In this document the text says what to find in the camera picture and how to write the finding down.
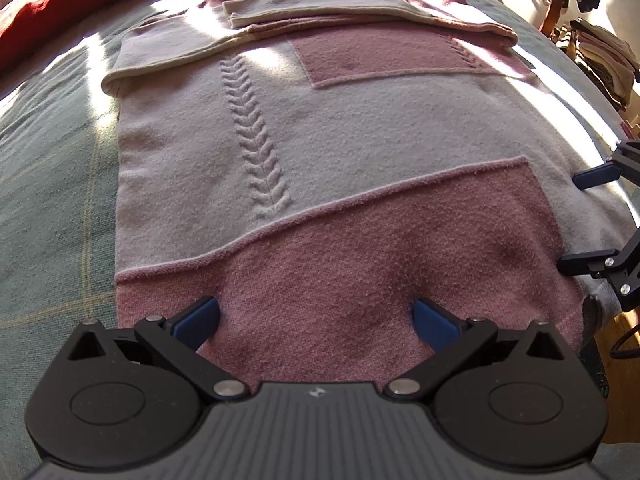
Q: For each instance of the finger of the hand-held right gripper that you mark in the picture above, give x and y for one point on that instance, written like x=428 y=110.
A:
x=595 y=176
x=585 y=264

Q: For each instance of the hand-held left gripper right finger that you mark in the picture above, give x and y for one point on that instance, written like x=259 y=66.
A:
x=435 y=322

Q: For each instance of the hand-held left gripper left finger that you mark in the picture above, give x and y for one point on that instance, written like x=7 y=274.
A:
x=197 y=322

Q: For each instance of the pink and white sweater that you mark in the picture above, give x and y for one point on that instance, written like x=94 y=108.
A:
x=350 y=125

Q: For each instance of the stack of folded clothes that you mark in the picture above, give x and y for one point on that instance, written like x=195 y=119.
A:
x=605 y=60

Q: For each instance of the wooden chair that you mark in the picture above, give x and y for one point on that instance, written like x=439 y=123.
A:
x=555 y=15

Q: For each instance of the green plaid bed blanket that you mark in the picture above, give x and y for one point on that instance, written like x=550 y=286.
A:
x=50 y=160

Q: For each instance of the red duvet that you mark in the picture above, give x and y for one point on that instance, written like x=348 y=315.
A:
x=40 y=5

